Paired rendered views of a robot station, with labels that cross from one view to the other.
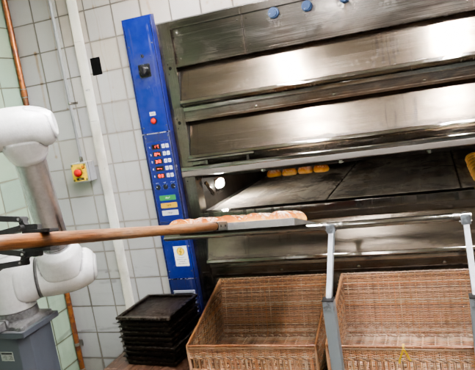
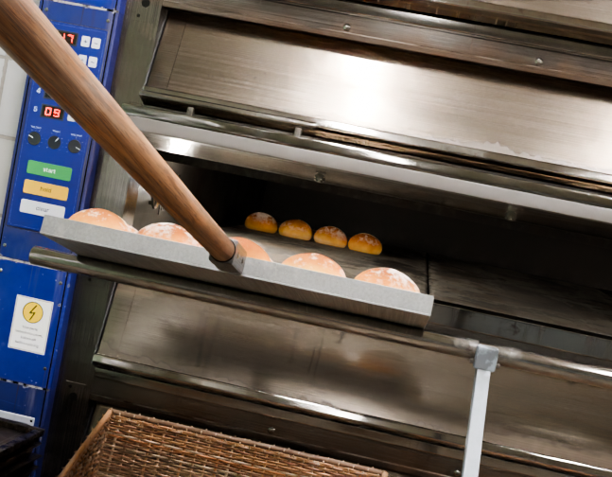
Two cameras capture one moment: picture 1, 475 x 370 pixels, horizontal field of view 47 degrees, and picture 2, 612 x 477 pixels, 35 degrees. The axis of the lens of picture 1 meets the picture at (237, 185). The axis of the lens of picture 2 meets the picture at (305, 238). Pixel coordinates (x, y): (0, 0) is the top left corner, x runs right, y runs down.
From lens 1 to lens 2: 85 cm
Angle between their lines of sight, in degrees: 15
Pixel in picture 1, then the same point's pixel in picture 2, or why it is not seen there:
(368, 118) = (598, 142)
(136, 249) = not seen: outside the picture
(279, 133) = (381, 109)
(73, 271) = not seen: outside the picture
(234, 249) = (171, 349)
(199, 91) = not seen: outside the picture
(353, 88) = (586, 63)
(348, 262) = (436, 457)
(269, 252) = (258, 379)
